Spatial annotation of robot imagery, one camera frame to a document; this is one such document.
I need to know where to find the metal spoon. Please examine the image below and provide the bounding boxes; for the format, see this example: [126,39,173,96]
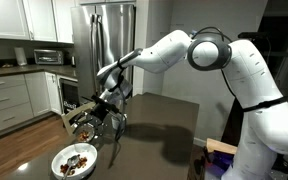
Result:
[61,154,81,180]

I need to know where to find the trail mix heap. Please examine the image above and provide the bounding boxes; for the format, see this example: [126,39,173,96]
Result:
[59,156,89,177]

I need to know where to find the small trail mix portion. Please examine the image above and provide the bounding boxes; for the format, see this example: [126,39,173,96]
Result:
[77,129,92,143]

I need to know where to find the black wine cooler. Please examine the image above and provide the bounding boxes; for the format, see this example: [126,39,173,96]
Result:
[57,75,82,116]

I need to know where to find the silver toaster oven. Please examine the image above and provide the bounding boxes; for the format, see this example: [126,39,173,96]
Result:
[33,48,65,66]

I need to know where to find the white paper towel roll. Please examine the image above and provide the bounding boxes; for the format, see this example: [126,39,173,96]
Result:
[13,46,28,67]

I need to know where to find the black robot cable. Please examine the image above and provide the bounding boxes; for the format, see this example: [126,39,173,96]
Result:
[115,26,235,143]

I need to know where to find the dark kitchen countertop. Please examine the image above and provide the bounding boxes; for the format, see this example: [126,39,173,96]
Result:
[0,64,78,80]

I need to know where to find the white upper kitchen cabinets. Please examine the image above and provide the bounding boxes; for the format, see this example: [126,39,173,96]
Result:
[0,0,76,44]

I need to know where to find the light wood board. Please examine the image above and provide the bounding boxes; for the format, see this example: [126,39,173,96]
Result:
[206,137,238,156]

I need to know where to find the white kitchen cabinets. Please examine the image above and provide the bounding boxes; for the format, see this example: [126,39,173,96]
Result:
[0,71,63,138]
[0,0,76,44]

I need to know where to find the white lower kitchen cabinets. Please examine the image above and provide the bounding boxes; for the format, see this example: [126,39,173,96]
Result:
[0,71,63,138]

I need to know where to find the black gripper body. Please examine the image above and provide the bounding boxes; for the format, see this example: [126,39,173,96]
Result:
[89,108,118,131]

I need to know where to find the white ceramic bowl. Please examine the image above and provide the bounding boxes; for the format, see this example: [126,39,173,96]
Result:
[50,142,99,180]

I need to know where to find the stainless steel refrigerator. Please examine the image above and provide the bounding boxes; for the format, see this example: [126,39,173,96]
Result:
[70,3,137,101]

